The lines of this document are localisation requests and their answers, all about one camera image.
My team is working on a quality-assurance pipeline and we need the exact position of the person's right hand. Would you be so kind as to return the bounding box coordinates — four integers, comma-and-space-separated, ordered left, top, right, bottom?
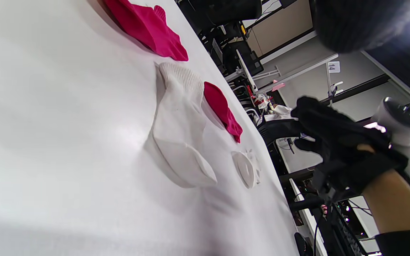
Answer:
258, 96, 409, 194

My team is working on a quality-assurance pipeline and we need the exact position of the black and white controller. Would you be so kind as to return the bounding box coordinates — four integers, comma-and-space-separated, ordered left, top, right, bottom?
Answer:
370, 97, 410, 183

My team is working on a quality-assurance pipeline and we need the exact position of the white sock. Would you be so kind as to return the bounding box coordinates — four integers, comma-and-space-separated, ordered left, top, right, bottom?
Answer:
231, 149, 261, 189
144, 62, 218, 188

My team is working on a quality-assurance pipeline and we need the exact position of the black forearm strap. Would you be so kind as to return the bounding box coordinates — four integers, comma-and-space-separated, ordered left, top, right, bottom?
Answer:
375, 229, 410, 256

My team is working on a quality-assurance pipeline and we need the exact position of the person's left hand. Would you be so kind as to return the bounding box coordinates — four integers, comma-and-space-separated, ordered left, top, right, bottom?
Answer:
312, 0, 410, 54

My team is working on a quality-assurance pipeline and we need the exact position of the pink sock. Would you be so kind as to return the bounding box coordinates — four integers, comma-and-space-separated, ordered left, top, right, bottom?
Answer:
204, 82, 243, 143
104, 0, 189, 62

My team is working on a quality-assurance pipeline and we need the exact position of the white metal stand frame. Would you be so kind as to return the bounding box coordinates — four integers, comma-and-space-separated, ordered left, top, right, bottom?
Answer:
253, 53, 341, 107

